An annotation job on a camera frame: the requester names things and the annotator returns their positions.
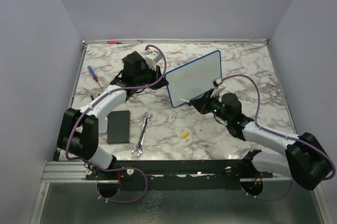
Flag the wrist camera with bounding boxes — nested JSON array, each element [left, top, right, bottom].
[[145, 51, 162, 70], [211, 79, 225, 96]]

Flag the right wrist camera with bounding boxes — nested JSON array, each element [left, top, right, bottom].
[[211, 79, 225, 96]]

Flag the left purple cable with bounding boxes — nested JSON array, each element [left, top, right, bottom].
[[65, 44, 167, 205]]

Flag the yellow marker cap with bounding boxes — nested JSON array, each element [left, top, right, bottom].
[[181, 132, 190, 139]]

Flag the blue framed whiteboard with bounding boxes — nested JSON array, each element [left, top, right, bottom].
[[165, 50, 222, 108]]

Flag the purple cable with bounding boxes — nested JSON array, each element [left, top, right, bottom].
[[221, 74, 336, 201], [65, 44, 167, 205]]

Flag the black rectangular box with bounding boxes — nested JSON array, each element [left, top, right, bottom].
[[107, 110, 130, 145]]

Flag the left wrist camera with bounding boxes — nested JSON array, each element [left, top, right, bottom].
[[145, 51, 162, 70]]

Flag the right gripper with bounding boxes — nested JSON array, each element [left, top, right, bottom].
[[191, 89, 231, 123]]

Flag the red marker on rail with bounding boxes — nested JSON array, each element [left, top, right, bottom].
[[107, 41, 123, 45]]

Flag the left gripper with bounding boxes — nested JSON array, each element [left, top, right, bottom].
[[135, 64, 169, 90]]

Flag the blue red screwdriver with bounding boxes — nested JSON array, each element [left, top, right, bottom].
[[87, 65, 102, 88]]

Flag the small white container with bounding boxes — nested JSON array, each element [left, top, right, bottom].
[[98, 118, 108, 133]]

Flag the silver open-end wrench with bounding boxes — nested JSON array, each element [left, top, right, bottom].
[[132, 112, 152, 158]]

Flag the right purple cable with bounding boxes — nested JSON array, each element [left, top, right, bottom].
[[221, 74, 336, 201]]

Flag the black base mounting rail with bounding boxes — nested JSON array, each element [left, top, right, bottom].
[[85, 158, 259, 191]]

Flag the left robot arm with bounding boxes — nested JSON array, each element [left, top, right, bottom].
[[57, 52, 168, 179]]

